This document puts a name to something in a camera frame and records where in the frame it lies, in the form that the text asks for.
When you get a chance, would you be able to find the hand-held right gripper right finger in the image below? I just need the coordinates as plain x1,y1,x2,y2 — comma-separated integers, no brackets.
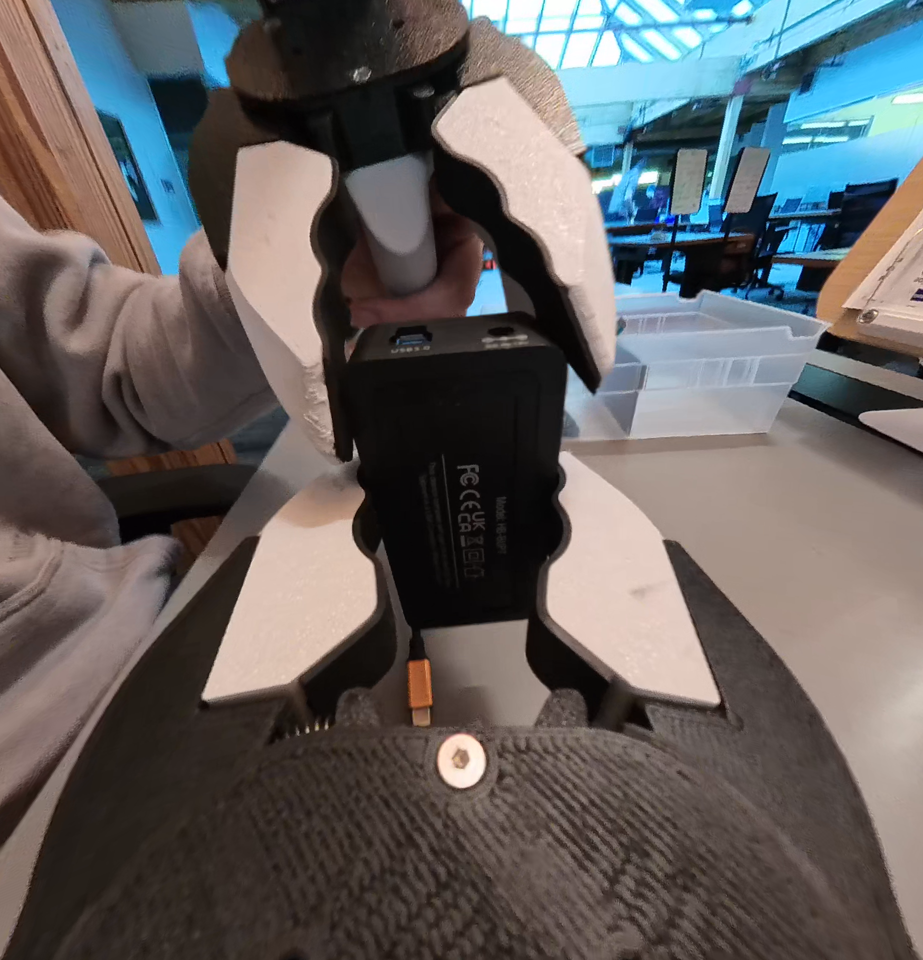
525,451,724,710

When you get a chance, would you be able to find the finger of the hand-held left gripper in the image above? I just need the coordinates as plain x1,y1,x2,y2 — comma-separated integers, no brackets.
225,141,361,462
430,75,622,395

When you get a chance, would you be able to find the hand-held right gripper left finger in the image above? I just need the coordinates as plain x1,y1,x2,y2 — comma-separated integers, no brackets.
201,468,399,706

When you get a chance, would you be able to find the black cable with orange plugs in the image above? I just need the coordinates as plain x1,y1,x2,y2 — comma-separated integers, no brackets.
403,628,437,729

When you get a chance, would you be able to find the black USB hub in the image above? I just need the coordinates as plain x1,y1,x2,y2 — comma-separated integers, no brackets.
346,315,568,631

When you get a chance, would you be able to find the person's left forearm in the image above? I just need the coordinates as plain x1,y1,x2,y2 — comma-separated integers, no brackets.
0,174,316,460

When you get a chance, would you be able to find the wooden office desk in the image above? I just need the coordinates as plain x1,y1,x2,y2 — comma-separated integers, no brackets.
605,228,755,297

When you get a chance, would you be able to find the grey desk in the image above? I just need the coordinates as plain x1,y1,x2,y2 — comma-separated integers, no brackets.
0,345,923,960

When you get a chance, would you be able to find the person's left hand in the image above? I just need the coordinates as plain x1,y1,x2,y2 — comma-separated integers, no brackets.
341,187,487,329

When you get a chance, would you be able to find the white board on stand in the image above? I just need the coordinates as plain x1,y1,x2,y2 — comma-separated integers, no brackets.
670,147,709,216
724,145,772,216

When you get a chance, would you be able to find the black chair armrest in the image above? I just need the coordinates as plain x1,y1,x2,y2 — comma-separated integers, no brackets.
94,462,262,546

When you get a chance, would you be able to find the black office chair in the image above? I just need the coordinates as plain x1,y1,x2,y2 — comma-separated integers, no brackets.
720,192,779,299

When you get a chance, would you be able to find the clear plastic bin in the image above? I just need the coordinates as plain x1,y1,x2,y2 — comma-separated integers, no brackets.
565,291,832,441

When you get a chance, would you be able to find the person's grey sweater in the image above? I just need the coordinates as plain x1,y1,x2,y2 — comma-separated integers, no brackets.
0,442,181,852

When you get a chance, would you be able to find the wooden panel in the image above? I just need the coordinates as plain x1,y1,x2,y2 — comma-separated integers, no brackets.
0,0,164,279

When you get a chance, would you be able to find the document display stand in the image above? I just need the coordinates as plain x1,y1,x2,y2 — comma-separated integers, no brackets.
816,138,923,460

